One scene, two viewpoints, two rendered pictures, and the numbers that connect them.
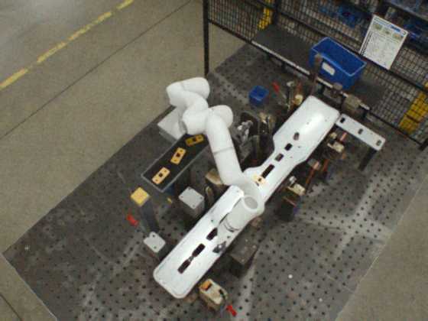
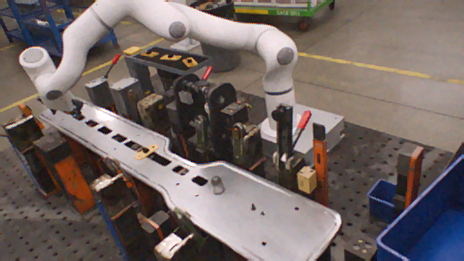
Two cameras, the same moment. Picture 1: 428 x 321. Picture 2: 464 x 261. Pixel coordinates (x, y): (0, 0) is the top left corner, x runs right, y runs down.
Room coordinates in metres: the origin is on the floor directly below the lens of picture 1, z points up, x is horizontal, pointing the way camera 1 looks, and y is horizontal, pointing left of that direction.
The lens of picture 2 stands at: (1.40, -1.18, 1.68)
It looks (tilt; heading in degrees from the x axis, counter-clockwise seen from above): 33 degrees down; 100
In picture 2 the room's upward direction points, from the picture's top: 11 degrees counter-clockwise
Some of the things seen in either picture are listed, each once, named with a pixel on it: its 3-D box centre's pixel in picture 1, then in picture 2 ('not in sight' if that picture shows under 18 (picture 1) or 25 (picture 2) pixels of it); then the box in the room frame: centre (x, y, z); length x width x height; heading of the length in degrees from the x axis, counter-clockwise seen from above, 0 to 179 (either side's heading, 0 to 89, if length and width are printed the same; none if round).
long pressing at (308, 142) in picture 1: (258, 183); (141, 152); (0.90, -0.21, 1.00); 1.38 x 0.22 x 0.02; 142
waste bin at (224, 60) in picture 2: not in sight; (217, 35); (0.70, 2.81, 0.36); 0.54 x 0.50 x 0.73; 50
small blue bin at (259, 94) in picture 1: (257, 96); (389, 203); (1.69, -0.26, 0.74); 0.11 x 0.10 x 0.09; 142
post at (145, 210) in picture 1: (147, 215); (148, 97); (0.75, 0.35, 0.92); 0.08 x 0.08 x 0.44; 52
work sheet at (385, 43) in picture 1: (382, 42); not in sight; (1.66, -0.92, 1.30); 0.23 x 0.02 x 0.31; 52
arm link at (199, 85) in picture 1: (192, 96); (278, 63); (1.38, 0.15, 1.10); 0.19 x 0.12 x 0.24; 111
